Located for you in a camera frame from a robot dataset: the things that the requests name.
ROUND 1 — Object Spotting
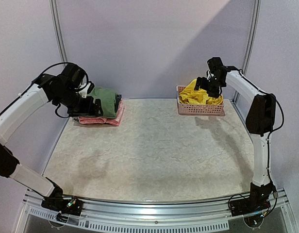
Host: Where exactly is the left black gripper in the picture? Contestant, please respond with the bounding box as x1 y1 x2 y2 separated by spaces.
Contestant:
55 87 104 117

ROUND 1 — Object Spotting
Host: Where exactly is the yellow garment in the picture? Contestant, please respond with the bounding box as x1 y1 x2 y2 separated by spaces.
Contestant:
179 79 223 105

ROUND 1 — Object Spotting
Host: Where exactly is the green tank top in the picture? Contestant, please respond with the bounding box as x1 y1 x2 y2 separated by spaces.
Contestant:
88 86 118 119

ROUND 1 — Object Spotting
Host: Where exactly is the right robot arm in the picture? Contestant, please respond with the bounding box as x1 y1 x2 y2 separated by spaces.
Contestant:
195 57 276 192

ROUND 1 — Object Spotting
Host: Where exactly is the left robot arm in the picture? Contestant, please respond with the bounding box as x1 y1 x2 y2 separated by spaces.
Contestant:
0 62 103 211

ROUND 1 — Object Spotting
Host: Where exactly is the pink plastic basket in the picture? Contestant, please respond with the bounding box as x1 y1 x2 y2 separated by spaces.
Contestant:
176 85 225 117

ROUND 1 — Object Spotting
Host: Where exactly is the folded navy graphic shirt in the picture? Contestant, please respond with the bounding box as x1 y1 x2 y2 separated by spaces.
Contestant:
115 94 122 112

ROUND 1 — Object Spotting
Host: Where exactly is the folded pink garment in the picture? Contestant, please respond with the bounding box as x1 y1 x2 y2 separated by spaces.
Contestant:
76 99 125 126

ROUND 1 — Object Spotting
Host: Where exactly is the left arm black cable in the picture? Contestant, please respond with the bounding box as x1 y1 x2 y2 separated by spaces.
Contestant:
30 62 91 118

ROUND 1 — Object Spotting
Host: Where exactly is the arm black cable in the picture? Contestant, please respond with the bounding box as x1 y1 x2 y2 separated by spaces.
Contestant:
238 68 285 133
30 62 91 118

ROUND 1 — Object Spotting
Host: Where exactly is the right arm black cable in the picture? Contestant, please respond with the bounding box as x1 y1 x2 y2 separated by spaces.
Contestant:
238 68 285 133

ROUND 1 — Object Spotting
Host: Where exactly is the right aluminium frame post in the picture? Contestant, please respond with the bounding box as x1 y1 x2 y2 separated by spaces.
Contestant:
232 0 261 104

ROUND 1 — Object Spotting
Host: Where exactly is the aluminium frame post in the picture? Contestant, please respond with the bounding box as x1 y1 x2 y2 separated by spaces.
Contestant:
50 0 68 62
232 0 261 104

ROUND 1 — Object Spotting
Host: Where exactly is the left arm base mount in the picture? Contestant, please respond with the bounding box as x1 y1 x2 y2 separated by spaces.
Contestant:
41 180 84 223

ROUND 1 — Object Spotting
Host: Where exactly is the left aluminium frame post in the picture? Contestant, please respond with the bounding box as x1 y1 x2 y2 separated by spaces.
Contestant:
50 0 68 62

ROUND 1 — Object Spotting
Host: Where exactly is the aluminium front rail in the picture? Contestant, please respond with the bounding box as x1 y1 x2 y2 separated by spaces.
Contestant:
16 189 297 233

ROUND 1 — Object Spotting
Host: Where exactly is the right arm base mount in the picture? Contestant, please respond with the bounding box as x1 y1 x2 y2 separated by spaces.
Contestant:
228 184 279 228

